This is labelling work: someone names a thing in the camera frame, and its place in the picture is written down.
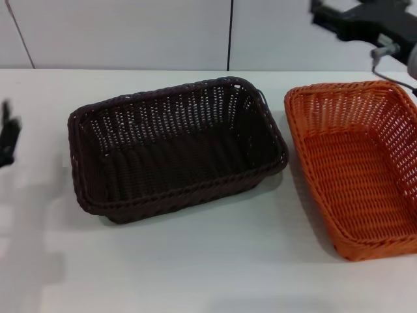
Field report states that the dark brown woven basket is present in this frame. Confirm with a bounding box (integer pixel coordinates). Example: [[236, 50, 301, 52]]
[[67, 76, 290, 225]]

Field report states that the grey cable with metal plug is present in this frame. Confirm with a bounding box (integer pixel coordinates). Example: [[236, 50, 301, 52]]
[[370, 43, 417, 96]]

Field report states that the black vertical wall strip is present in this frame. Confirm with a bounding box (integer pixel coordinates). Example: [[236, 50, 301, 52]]
[[225, 0, 235, 71]]

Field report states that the orange woven basket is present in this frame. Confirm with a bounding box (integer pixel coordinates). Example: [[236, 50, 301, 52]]
[[283, 80, 417, 262]]

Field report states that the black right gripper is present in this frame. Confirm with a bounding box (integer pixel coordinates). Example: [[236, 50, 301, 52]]
[[310, 0, 416, 50]]

